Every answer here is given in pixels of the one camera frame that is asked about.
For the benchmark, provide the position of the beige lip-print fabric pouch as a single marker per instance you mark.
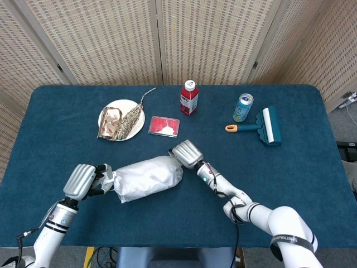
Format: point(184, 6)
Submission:
point(110, 123)

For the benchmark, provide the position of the light blue drink can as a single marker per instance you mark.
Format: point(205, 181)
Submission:
point(242, 110)

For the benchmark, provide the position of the red card in clear sleeve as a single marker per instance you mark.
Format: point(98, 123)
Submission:
point(164, 126)

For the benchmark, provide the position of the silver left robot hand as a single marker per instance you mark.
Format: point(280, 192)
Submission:
point(79, 181)

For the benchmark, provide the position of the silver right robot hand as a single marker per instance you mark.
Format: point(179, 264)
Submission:
point(188, 153)

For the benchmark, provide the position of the tiger-print braided scarf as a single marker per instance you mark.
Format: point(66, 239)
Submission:
point(128, 123)

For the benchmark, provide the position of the beige fabric bundle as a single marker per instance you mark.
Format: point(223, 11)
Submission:
point(351, 170)

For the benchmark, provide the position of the white round plate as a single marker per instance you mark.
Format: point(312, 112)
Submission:
point(139, 123)

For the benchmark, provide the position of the black equipment frame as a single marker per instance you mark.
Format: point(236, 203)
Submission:
point(347, 145)

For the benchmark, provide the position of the red juice bottle white cap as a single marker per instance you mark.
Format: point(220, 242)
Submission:
point(189, 102)

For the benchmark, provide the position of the woven folding screen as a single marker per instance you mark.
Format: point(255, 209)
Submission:
point(111, 42)

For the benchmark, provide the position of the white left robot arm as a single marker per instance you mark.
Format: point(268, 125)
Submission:
point(53, 226)

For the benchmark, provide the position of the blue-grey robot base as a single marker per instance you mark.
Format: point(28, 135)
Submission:
point(167, 257)

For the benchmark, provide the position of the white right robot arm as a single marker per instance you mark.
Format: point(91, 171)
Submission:
point(287, 223)

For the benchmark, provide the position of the white cloth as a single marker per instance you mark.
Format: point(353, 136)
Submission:
point(150, 176)

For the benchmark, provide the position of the yellow strip on floor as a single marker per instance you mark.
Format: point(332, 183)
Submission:
point(88, 257)

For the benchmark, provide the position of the dark blue tablecloth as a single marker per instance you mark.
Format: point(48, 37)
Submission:
point(69, 134)

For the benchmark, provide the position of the transparent plastic bag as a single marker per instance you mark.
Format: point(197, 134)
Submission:
point(125, 196)

